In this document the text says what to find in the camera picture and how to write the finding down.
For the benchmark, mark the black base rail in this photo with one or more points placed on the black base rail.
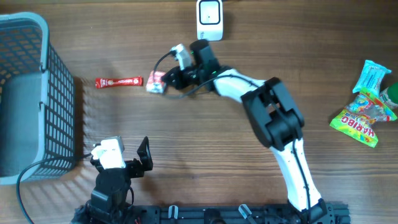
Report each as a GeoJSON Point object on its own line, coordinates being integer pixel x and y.
{"type": "Point", "coordinates": [242, 214]}

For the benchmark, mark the green lid jar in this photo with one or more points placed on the green lid jar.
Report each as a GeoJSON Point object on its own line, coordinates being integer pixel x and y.
{"type": "Point", "coordinates": [389, 96]}

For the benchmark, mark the green Haribo gummy bag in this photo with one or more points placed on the green Haribo gummy bag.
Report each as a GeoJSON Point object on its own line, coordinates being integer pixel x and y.
{"type": "Point", "coordinates": [356, 119]}

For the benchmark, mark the teal tissue packet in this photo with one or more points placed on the teal tissue packet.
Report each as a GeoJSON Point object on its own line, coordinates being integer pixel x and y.
{"type": "Point", "coordinates": [371, 77]}

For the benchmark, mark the red white small packet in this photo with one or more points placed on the red white small packet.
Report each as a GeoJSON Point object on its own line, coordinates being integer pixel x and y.
{"type": "Point", "coordinates": [155, 83]}

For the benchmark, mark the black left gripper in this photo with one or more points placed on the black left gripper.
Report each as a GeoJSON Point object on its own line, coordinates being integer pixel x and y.
{"type": "Point", "coordinates": [138, 170]}

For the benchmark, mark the grey plastic shopping basket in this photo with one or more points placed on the grey plastic shopping basket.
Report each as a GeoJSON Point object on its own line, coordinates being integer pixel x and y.
{"type": "Point", "coordinates": [37, 102]}

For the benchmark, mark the white barcode scanner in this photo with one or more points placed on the white barcode scanner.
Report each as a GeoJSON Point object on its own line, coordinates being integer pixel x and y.
{"type": "Point", "coordinates": [209, 15]}

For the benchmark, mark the red Nescafe stick sachet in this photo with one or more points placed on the red Nescafe stick sachet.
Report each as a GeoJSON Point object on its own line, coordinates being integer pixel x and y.
{"type": "Point", "coordinates": [113, 82]}

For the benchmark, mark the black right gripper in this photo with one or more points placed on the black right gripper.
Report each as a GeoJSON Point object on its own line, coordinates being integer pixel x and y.
{"type": "Point", "coordinates": [180, 79]}

